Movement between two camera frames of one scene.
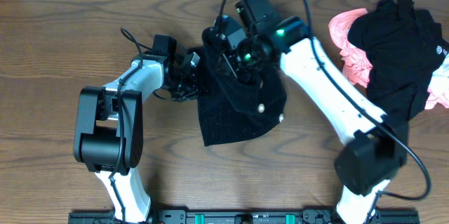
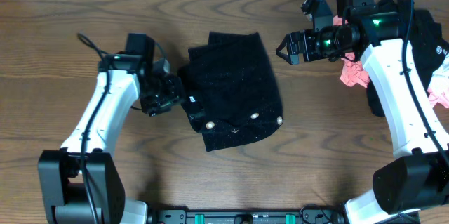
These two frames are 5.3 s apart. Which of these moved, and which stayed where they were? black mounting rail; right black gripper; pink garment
Moved: right black gripper
Stayed: black mounting rail; pink garment
